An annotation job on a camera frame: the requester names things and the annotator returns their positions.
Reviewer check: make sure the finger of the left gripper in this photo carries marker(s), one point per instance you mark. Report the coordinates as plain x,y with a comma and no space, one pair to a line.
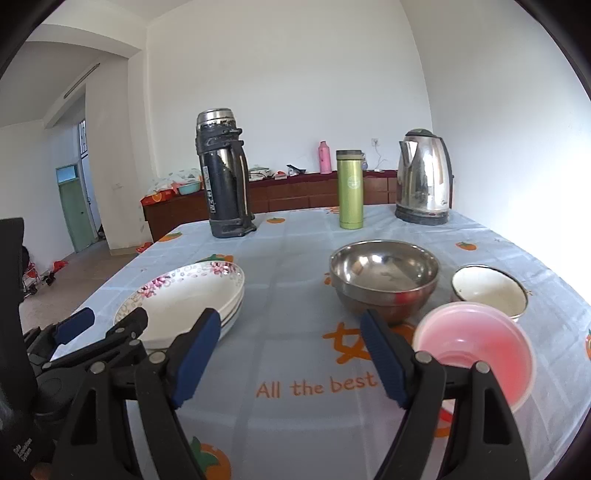
118,340
71,327

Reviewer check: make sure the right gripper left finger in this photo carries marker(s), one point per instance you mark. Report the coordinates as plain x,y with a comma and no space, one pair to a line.
163,382

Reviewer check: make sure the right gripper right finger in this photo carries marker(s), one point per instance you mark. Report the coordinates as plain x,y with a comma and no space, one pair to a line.
484,442

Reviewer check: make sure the floral white plate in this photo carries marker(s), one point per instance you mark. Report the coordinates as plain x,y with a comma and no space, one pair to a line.
174,301

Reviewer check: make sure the pink plastic bowl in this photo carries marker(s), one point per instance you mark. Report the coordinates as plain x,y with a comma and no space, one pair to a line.
463,333

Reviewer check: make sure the white enamel bowl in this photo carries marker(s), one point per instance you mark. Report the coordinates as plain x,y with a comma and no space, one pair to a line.
490,286

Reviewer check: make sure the stainless steel mixing bowl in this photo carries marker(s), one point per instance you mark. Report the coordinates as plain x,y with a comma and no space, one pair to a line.
394,278

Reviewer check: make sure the black chair with red items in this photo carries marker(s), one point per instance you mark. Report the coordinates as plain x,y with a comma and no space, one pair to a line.
31,279

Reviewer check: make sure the green door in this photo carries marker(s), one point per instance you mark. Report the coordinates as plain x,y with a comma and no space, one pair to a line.
75,207

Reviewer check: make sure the light blue printed tablecloth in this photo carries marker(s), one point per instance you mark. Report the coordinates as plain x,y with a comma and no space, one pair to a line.
280,402

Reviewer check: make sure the teal basin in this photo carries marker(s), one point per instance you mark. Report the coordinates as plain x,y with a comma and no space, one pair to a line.
188,188

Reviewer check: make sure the large black thermos flask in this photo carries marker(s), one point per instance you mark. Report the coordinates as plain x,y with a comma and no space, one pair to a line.
225,173

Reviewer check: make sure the dark red wooden sideboard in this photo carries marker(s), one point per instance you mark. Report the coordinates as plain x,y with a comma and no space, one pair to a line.
164,212

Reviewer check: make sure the stainless steel electric kettle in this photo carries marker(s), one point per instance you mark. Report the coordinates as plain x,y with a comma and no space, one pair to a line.
424,179

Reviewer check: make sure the pink thermos bottle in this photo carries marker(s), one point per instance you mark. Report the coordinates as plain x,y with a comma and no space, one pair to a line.
324,158

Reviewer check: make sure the green travel mug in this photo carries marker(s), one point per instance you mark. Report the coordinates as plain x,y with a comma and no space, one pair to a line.
350,178

